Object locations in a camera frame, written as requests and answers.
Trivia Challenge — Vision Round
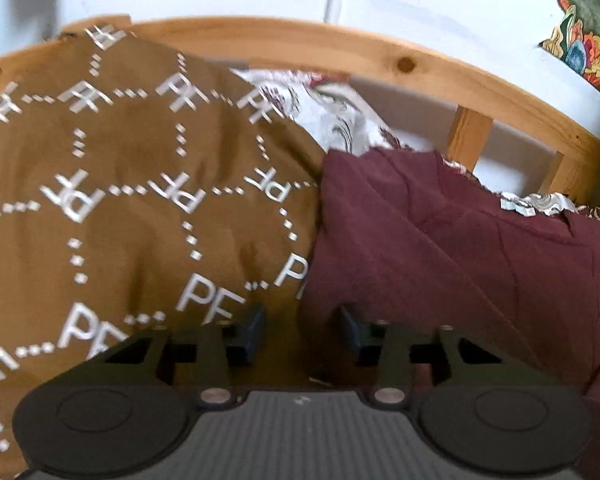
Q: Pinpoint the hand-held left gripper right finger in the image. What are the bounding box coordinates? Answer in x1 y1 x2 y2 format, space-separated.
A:
334 304 520 407

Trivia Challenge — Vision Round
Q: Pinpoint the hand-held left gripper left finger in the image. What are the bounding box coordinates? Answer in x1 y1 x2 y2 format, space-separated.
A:
87 305 267 407

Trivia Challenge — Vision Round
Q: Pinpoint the maroon sweater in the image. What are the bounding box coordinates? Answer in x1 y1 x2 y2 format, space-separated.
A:
300 146 600 480

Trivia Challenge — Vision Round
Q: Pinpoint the brown printed blanket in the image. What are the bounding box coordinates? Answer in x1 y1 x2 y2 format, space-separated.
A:
0 22 328 461

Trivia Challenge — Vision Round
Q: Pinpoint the colourful floral cloth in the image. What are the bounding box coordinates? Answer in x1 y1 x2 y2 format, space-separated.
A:
537 0 600 103

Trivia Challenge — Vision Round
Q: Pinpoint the wooden bed frame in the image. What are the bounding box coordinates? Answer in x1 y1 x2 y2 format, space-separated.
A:
0 15 600 211

